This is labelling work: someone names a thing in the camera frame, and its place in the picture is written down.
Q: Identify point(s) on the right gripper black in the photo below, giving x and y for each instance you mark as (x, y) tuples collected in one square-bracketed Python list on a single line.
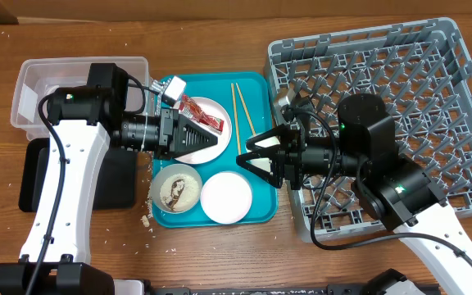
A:
[(288, 150)]

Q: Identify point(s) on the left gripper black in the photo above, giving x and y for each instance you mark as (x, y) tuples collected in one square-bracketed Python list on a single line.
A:
[(171, 124)]

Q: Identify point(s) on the red snack wrapper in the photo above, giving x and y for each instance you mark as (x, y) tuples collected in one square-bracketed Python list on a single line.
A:
[(189, 108)]

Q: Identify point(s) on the grey bowl with rice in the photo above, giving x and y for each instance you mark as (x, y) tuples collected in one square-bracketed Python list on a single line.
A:
[(176, 189)]

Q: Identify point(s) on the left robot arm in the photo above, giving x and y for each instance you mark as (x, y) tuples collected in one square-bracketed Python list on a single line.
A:
[(83, 122)]

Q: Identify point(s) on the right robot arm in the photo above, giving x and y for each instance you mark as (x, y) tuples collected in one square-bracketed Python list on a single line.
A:
[(390, 186)]

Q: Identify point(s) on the grey dishwasher rack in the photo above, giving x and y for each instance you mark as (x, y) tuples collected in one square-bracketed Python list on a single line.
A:
[(421, 69)]

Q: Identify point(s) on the large white plate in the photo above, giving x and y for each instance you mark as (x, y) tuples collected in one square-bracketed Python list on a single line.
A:
[(205, 155)]

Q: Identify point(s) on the small pink bowl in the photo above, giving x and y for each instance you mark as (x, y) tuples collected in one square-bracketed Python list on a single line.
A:
[(226, 197)]

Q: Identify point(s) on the teal plastic tray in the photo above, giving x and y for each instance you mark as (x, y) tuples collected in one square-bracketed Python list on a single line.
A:
[(216, 86)]

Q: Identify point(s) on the black plastic tray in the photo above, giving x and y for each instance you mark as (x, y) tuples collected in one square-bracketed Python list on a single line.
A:
[(115, 186)]

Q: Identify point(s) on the clear plastic bin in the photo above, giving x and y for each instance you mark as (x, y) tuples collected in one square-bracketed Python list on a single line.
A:
[(40, 77)]

